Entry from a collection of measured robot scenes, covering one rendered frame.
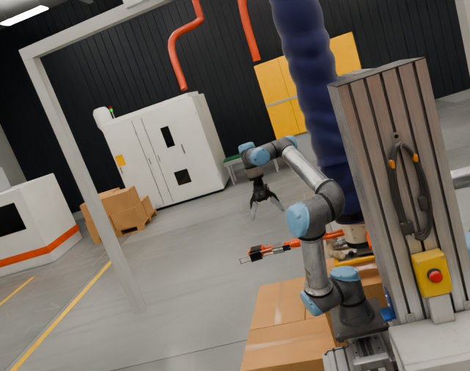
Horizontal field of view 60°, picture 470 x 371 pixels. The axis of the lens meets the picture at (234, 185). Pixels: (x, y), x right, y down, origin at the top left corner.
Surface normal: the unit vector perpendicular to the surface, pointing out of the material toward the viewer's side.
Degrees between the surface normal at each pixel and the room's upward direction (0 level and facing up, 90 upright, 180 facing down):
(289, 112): 90
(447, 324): 0
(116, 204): 90
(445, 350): 0
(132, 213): 90
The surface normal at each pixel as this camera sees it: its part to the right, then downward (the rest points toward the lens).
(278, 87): -0.11, 0.26
